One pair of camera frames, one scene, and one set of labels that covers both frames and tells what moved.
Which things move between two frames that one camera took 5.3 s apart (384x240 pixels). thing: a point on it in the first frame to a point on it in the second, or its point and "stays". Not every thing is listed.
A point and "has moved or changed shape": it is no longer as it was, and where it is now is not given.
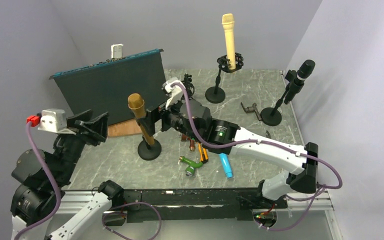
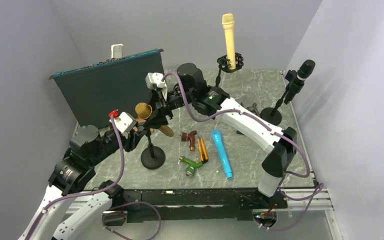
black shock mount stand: (215, 94) stays
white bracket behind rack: (116, 50) stays
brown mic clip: (192, 146) stays
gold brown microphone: (136, 102) has moved or changed shape
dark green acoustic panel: (106, 86) stays
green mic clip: (189, 171) stays
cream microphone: (228, 21) stays
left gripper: (98, 126) to (132, 141)
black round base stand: (149, 152) has moved or changed shape
